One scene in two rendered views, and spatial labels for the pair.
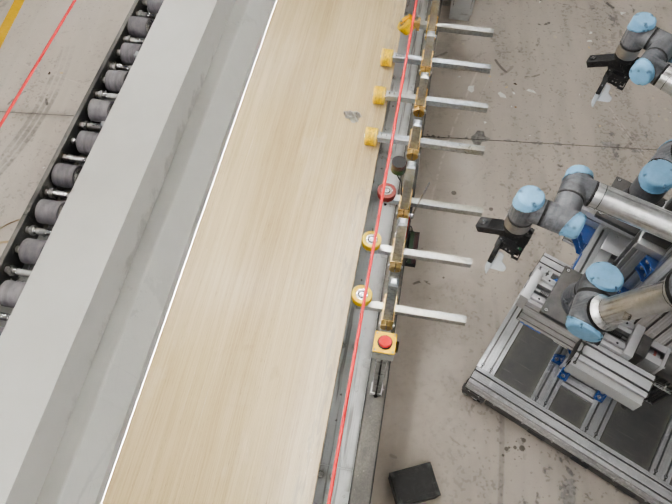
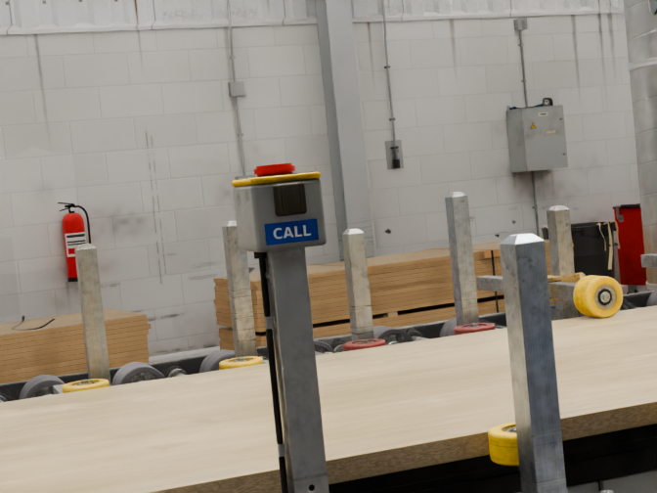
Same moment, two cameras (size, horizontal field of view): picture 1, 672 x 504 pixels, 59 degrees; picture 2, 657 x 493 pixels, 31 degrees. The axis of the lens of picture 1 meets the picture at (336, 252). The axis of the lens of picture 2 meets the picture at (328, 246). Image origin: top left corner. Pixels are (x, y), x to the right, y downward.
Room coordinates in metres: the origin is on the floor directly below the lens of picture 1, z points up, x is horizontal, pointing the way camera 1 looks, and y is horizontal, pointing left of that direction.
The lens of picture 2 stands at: (0.11, -1.17, 1.21)
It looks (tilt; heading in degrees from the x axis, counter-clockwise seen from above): 3 degrees down; 60
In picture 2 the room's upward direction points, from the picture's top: 6 degrees counter-clockwise
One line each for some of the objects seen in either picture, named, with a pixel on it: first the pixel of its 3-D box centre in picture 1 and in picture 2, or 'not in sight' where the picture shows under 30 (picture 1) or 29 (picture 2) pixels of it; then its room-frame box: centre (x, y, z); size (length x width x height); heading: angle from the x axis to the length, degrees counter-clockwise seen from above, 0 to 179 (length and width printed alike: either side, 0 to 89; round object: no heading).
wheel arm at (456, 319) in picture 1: (410, 312); not in sight; (0.93, -0.29, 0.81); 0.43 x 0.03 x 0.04; 79
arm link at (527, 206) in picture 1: (527, 206); not in sight; (0.90, -0.53, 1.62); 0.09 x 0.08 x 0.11; 61
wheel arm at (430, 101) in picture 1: (432, 100); not in sight; (1.92, -0.45, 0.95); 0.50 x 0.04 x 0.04; 79
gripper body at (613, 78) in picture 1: (620, 68); not in sight; (1.58, -1.02, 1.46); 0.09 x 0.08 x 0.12; 54
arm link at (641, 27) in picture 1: (639, 31); not in sight; (1.58, -1.02, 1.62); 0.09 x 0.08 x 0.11; 47
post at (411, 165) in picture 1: (405, 198); not in sight; (1.40, -0.30, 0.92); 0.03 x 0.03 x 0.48; 79
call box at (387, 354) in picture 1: (384, 346); (279, 215); (0.66, -0.15, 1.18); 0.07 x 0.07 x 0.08; 79
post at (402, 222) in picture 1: (397, 252); not in sight; (1.16, -0.25, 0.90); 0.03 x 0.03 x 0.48; 79
